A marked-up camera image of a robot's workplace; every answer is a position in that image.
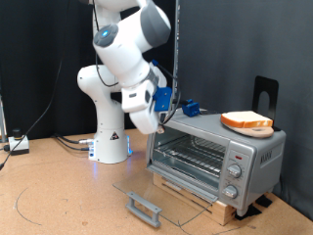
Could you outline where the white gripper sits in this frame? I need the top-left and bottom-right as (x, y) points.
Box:
(121, 79), (165, 135)

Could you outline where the white bread slice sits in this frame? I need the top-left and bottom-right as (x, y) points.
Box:
(220, 111), (274, 129)

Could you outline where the silver oven knob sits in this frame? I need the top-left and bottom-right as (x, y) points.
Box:
(222, 184), (239, 200)
(227, 163), (244, 179)

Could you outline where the silver toaster oven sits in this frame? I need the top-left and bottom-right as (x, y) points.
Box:
(145, 107), (288, 216)

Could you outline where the vertical metal pole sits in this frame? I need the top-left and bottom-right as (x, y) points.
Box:
(170, 0), (181, 111)

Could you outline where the oval wooden board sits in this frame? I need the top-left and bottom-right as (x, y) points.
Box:
(224, 123), (276, 139)

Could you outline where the wooden slatted base block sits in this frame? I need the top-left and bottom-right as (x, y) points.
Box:
(152, 172), (238, 226)

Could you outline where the grey curtain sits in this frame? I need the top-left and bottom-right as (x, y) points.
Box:
(177, 0), (313, 221)

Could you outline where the black metal bookend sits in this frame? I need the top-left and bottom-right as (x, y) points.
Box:
(251, 75), (282, 132)

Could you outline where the black foam pad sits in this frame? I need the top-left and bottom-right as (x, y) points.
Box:
(234, 204), (263, 221)
(255, 193), (274, 209)

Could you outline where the black curtain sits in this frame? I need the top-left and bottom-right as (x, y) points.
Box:
(0, 0), (177, 141)

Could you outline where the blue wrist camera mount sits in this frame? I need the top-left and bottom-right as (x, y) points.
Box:
(152, 85), (173, 113)

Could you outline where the oven wire rack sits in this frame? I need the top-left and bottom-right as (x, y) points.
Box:
(153, 135), (228, 179)

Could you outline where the black cable with silver plug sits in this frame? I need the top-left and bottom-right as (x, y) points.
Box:
(52, 132), (96, 146)

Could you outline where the thin black base cable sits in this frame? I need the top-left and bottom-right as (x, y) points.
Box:
(55, 136), (92, 152)

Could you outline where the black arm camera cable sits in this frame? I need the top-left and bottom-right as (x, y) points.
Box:
(92, 0), (182, 126)

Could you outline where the long black hanging cable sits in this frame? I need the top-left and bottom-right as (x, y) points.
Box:
(0, 0), (74, 171)

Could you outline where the metal frame leg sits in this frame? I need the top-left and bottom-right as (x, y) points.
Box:
(0, 94), (7, 144)

